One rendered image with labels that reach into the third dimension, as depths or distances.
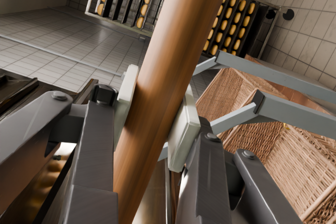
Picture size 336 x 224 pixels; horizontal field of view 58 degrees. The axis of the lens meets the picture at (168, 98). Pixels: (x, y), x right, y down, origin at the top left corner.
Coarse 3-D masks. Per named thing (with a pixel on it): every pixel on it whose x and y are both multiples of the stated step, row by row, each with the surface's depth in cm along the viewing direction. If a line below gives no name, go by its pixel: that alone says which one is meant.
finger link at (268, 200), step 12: (240, 156) 14; (252, 156) 14; (240, 168) 13; (252, 168) 13; (264, 168) 14; (252, 180) 12; (264, 180) 13; (252, 192) 12; (264, 192) 12; (276, 192) 12; (240, 204) 13; (252, 204) 12; (264, 204) 11; (276, 204) 11; (288, 204) 12; (240, 216) 12; (252, 216) 12; (264, 216) 11; (276, 216) 10; (288, 216) 11
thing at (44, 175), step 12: (84, 96) 144; (72, 144) 133; (48, 168) 100; (60, 168) 118; (36, 180) 89; (48, 180) 103; (24, 192) 80; (36, 192) 91; (48, 192) 106; (12, 204) 73; (24, 204) 82; (36, 204) 94; (0, 216) 67; (12, 216) 74; (24, 216) 84
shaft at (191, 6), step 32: (192, 0) 15; (160, 32) 16; (192, 32) 16; (160, 64) 16; (192, 64) 17; (160, 96) 17; (128, 128) 18; (160, 128) 18; (128, 160) 18; (128, 192) 19
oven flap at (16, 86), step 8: (32, 80) 166; (0, 88) 158; (8, 88) 158; (16, 88) 158; (24, 88) 156; (32, 88) 165; (0, 96) 146; (8, 96) 140; (16, 96) 147; (0, 104) 132; (8, 104) 139; (0, 112) 132
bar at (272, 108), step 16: (208, 64) 108; (224, 64) 107; (240, 64) 107; (256, 64) 107; (272, 80) 109; (288, 80) 109; (304, 80) 113; (256, 96) 63; (272, 96) 62; (320, 96) 112; (240, 112) 62; (256, 112) 61; (272, 112) 61; (288, 112) 61; (304, 112) 61; (320, 112) 64; (224, 128) 63; (304, 128) 63; (320, 128) 63
